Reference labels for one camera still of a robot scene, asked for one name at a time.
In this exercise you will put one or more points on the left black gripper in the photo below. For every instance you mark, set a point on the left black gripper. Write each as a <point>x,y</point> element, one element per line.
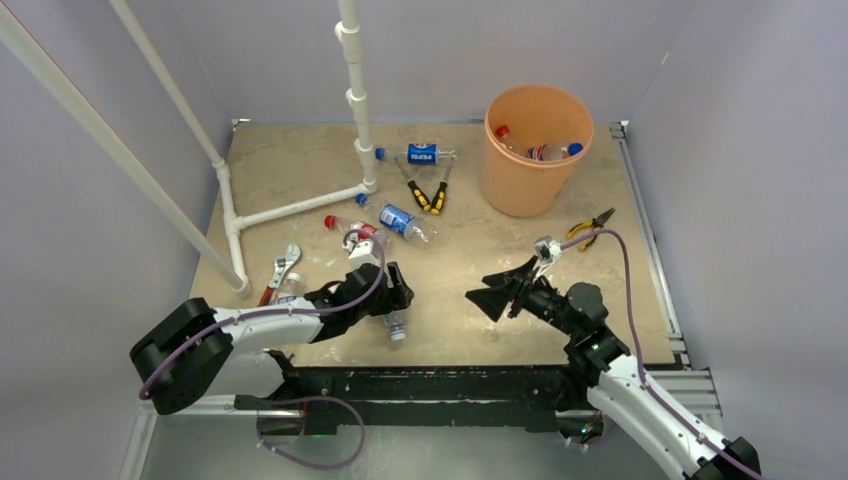
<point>394,297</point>

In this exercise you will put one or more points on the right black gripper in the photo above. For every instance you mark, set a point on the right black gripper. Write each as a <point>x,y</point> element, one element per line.
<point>504,287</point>

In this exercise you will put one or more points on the clear crushed water bottle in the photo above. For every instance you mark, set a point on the clear crushed water bottle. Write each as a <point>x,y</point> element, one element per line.
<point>395,323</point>

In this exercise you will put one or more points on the small blue label bottle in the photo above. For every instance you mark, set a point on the small blue label bottle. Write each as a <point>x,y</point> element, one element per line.
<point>292,286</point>

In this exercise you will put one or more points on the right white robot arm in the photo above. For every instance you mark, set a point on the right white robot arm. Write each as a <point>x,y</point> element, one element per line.
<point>618,385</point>

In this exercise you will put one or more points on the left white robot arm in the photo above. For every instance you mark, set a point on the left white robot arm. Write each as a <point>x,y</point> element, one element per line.
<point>199,351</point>

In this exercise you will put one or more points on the orange plastic bin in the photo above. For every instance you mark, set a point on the orange plastic bin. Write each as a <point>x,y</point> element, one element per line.
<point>534,138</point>

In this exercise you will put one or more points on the left yellow black screwdriver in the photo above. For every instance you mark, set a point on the left yellow black screwdriver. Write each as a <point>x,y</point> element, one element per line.
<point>419,197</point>

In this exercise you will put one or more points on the yellow black screwdriver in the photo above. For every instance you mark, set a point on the yellow black screwdriver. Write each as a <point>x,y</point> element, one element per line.
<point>419,197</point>
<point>439,198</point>

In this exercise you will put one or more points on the right yellow black screwdriver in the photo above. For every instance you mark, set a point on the right yellow black screwdriver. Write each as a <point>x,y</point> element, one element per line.
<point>439,198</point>

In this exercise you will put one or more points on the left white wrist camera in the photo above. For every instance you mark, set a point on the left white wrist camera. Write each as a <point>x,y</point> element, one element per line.
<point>360,252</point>

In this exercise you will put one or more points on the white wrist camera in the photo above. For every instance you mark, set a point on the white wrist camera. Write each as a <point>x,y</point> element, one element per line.
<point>360,252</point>
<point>547,250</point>

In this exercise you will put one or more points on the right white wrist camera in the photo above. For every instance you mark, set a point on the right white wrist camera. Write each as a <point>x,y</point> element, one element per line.
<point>547,250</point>

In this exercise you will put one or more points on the yellow handled pliers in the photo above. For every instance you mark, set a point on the yellow handled pliers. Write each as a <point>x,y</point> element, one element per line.
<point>594,224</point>

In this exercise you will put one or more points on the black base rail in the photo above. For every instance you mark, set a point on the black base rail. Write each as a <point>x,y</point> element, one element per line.
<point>528,396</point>

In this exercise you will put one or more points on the red handled adjustable wrench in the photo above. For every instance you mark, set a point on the red handled adjustable wrench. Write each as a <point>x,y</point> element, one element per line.
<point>282,265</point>

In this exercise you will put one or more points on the aluminium frame rail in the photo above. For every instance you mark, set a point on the aluminium frame rail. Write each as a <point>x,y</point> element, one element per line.
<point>695,388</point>

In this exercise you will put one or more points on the white PVC pipe frame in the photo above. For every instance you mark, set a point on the white PVC pipe frame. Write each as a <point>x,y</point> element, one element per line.
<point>16,36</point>

